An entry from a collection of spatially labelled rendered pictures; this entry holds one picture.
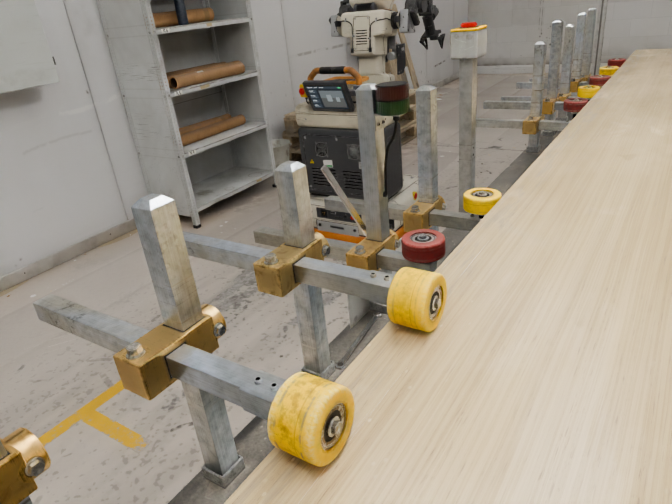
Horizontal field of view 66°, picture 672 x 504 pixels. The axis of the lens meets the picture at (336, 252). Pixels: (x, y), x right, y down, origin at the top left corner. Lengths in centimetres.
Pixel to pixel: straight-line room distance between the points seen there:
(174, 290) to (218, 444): 25
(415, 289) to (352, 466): 24
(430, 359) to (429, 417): 10
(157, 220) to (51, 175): 297
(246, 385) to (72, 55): 322
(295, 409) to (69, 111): 323
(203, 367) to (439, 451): 27
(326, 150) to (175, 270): 236
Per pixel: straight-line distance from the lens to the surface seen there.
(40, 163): 354
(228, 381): 59
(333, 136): 288
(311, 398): 52
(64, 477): 206
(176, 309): 66
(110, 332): 74
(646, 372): 71
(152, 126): 366
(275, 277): 78
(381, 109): 95
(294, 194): 79
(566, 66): 265
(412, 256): 96
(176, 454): 195
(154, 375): 66
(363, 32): 308
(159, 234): 62
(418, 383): 65
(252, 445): 89
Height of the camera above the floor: 132
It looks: 26 degrees down
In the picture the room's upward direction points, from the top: 6 degrees counter-clockwise
